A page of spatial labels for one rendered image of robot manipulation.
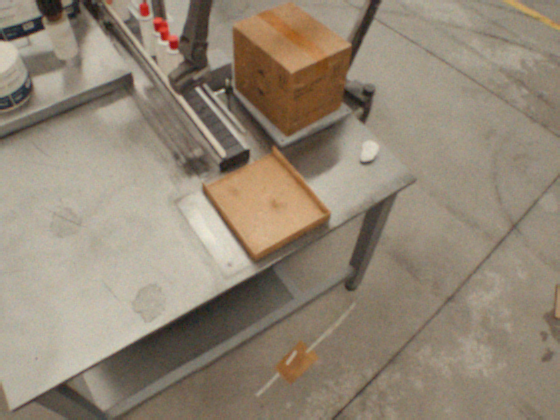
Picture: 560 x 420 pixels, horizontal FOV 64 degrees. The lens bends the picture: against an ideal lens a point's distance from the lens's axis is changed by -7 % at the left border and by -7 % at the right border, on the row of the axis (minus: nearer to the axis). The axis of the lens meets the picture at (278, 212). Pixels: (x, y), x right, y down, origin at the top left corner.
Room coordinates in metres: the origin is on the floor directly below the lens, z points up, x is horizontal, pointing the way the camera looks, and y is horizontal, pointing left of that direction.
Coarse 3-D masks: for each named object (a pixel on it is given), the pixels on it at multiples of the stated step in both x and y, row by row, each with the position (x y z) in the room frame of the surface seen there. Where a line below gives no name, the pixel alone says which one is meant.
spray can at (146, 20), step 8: (144, 8) 1.43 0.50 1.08; (144, 16) 1.43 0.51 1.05; (152, 16) 1.45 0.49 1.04; (144, 24) 1.42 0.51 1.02; (152, 24) 1.44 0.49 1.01; (144, 32) 1.42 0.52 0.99; (144, 40) 1.43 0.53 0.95; (152, 40) 1.43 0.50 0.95; (152, 48) 1.42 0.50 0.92; (152, 56) 1.42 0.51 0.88
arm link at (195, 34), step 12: (192, 0) 1.17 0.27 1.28; (204, 0) 1.17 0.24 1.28; (192, 12) 1.15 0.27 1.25; (204, 12) 1.16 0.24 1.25; (192, 24) 1.13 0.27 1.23; (204, 24) 1.15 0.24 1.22; (180, 36) 1.14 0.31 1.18; (192, 36) 1.11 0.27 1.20; (204, 36) 1.13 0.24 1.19; (180, 48) 1.12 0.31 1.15; (192, 48) 1.10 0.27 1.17; (204, 48) 1.12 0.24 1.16; (192, 60) 1.09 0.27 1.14
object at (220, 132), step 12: (108, 12) 1.71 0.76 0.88; (132, 24) 1.63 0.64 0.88; (144, 48) 1.47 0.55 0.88; (156, 60) 1.40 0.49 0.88; (192, 96) 1.22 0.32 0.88; (192, 108) 1.16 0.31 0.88; (204, 108) 1.16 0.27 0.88; (192, 120) 1.10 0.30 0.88; (204, 120) 1.10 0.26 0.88; (216, 120) 1.11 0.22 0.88; (216, 132) 1.05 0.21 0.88; (228, 132) 1.06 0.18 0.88; (228, 144) 1.00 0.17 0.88; (240, 144) 1.01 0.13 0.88; (228, 156) 0.95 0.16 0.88
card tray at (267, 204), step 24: (240, 168) 0.95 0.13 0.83; (264, 168) 0.95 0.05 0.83; (288, 168) 0.95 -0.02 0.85; (216, 192) 0.85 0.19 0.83; (240, 192) 0.86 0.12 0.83; (264, 192) 0.86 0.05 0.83; (288, 192) 0.87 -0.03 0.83; (312, 192) 0.85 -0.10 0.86; (240, 216) 0.77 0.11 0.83; (264, 216) 0.77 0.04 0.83; (288, 216) 0.78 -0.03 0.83; (312, 216) 0.79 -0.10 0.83; (240, 240) 0.69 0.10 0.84; (264, 240) 0.69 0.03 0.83; (288, 240) 0.69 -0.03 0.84
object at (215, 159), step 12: (96, 0) 1.80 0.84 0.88; (132, 12) 1.72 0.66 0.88; (120, 36) 1.58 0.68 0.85; (132, 48) 1.47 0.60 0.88; (144, 60) 1.40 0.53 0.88; (144, 72) 1.39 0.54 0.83; (156, 84) 1.30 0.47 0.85; (168, 96) 1.21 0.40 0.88; (204, 96) 1.22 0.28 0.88; (180, 108) 1.16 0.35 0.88; (216, 108) 1.16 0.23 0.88; (192, 132) 1.07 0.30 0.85; (204, 144) 1.00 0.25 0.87; (216, 156) 0.95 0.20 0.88; (240, 156) 0.97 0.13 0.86
